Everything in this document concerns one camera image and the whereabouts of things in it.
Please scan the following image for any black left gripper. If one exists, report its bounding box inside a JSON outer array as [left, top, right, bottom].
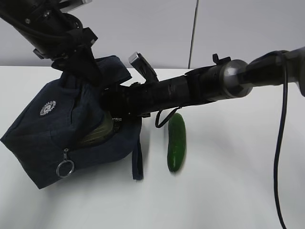
[[0, 0, 102, 86]]

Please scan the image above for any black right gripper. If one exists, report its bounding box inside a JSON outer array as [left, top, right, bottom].
[[101, 80, 190, 117]]

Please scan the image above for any green lid food container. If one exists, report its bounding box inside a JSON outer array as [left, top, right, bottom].
[[77, 111, 114, 147]]

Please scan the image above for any green cucumber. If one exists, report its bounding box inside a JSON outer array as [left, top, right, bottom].
[[167, 113, 186, 173]]

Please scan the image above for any dark navy lunch bag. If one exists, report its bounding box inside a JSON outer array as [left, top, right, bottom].
[[0, 55, 144, 190]]

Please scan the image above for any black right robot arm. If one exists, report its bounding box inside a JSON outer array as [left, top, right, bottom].
[[101, 47, 305, 117]]

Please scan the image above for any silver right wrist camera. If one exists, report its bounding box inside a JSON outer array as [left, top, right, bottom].
[[128, 52, 159, 83]]

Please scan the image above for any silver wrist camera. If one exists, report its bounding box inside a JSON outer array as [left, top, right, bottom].
[[59, 0, 92, 13], [128, 52, 159, 83]]

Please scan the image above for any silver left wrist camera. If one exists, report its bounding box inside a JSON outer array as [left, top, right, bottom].
[[59, 0, 92, 13]]

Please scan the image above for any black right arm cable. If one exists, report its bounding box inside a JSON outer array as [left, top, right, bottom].
[[273, 51, 290, 229]]

